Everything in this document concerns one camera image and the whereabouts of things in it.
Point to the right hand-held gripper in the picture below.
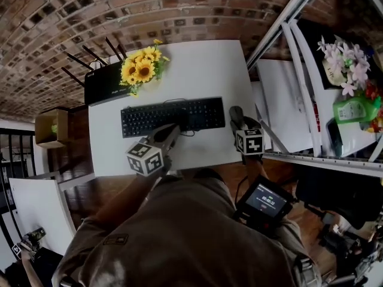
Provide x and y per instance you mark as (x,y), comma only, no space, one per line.
(250,140)

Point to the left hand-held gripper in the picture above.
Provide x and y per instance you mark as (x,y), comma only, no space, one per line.
(146,160)

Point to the black keyboard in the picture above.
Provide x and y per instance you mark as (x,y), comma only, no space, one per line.
(161,117)

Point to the person's right forearm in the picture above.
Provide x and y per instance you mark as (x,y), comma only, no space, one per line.
(253,172)

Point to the person's left forearm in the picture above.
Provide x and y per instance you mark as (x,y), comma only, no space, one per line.
(128,199)

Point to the white metal shelf rack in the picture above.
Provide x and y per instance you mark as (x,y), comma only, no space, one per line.
(287,109)

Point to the white desk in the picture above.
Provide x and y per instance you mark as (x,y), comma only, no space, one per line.
(206,70)

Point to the sunflowers in white pot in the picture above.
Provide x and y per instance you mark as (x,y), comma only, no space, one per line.
(142,67)

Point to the red box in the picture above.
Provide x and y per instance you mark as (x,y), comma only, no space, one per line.
(315,115)

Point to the black router with antennas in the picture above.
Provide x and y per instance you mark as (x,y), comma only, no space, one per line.
(101,85)

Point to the black monitor device with screen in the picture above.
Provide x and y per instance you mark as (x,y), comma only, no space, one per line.
(264,203)

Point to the black flat device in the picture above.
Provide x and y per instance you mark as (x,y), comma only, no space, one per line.
(334,136)

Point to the person's grey shirt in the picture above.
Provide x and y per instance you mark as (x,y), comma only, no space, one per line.
(185,235)

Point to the green plastic bottle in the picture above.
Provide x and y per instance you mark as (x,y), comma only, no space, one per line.
(356,111)

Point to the cardboard box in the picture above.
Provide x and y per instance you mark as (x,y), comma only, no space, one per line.
(45,133)

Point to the pale pink flowers in pot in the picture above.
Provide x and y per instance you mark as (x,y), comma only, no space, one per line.
(344,61)

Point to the black office chair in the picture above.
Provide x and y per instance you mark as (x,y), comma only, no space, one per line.
(344,193)

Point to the red artificial flowers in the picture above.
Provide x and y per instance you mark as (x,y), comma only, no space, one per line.
(372,90)

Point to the white table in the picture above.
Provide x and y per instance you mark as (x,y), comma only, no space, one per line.
(36,208)

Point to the black metal railing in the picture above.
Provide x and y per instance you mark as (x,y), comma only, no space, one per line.
(9,166)

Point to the black patterned tumbler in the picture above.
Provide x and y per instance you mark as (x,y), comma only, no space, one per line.
(36,234)

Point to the black and white equipment pile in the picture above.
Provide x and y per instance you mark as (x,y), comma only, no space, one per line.
(353,250)

